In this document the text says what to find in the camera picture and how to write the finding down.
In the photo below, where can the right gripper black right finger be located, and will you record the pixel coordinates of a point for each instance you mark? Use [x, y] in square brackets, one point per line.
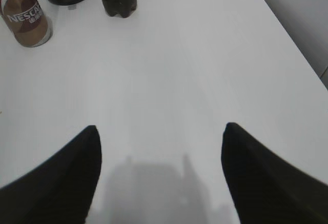
[266, 188]

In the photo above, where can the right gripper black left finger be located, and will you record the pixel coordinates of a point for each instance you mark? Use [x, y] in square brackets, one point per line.
[61, 189]

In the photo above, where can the brown Nescafe coffee bottle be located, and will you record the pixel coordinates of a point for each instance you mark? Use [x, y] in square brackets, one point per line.
[27, 22]

